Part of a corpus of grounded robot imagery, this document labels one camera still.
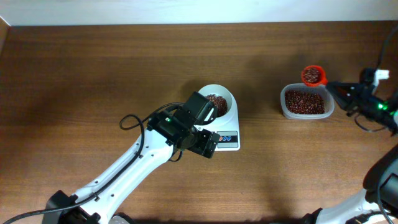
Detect red measuring scoop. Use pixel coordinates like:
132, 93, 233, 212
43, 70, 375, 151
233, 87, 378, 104
301, 65, 328, 87

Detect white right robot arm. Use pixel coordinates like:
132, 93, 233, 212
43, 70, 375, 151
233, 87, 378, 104
299, 82, 397, 223

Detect clear plastic container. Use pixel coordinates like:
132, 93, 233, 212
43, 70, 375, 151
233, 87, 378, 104
280, 83, 335, 120

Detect red beans in scoop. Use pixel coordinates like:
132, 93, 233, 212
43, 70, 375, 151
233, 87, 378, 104
303, 67, 321, 84

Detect red adzuki beans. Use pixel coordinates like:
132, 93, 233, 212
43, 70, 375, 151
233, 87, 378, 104
285, 90, 325, 114

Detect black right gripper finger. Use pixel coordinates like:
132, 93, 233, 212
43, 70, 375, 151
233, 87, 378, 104
326, 85, 352, 110
328, 82, 362, 90

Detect white bowl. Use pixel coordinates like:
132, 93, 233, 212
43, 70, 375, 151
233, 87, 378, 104
199, 84, 233, 117

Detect red beans in bowl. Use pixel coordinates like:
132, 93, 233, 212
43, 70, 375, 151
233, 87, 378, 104
206, 94, 228, 117

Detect white digital kitchen scale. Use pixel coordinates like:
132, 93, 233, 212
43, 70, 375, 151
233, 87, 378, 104
195, 96, 241, 151

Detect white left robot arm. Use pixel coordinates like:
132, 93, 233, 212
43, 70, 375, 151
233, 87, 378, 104
42, 106, 219, 223

